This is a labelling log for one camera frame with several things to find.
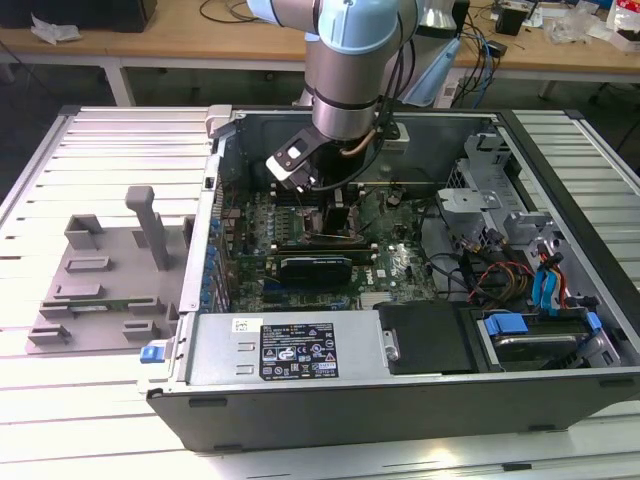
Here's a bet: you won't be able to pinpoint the clear plastic bags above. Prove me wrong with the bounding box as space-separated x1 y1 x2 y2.
546 7 609 44

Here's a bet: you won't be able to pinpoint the black graphics card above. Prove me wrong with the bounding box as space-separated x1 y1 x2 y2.
277 255 354 289

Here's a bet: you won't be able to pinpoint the hard disk in blue carrier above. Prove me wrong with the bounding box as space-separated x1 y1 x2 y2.
477 309 604 374

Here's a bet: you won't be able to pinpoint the metal drive cage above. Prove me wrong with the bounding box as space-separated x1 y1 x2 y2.
433 130 569 281

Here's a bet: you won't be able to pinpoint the blue flat wire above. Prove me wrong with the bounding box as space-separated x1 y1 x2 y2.
531 267 552 315
546 253 569 317

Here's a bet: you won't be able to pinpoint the white red plastic bag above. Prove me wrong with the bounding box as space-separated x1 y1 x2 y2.
606 0 640 52

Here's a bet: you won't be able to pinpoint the blue case latch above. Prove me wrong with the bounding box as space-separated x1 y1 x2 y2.
140 342 167 365

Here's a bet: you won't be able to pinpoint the grey parts rack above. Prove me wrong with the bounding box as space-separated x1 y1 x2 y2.
25 185 197 357

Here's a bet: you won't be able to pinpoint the black plastic shroud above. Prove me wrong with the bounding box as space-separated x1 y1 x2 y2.
377 301 474 376

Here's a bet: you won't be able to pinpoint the black camera cable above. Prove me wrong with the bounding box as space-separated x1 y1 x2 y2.
308 39 417 194

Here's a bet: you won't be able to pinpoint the green RAM stick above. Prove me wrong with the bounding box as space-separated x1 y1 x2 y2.
49 296 154 314

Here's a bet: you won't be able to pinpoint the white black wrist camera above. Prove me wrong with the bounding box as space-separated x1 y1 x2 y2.
264 126 322 194

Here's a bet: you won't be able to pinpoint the black PC case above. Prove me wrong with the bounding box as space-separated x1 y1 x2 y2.
137 103 640 454

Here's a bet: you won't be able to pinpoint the black container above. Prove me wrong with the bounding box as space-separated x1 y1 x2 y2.
494 1 527 37

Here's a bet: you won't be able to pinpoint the red orange wire bundle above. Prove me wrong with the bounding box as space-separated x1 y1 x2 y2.
468 259 535 304

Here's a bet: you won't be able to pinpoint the green motherboard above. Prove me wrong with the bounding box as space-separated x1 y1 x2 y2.
219 183 442 312

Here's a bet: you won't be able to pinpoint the crumpled white plastic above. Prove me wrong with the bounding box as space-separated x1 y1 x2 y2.
29 12 82 47

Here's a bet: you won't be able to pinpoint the grey case latch handle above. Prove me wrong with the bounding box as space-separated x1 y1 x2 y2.
205 103 237 139

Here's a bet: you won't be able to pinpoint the black box on desk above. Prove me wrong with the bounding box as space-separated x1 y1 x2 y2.
0 0 159 34

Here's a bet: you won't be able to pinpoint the CPU socket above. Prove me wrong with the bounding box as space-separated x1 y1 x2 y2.
301 203 360 242

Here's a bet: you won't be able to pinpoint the silver power supply unit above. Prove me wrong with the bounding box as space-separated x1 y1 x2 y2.
187 310 392 386

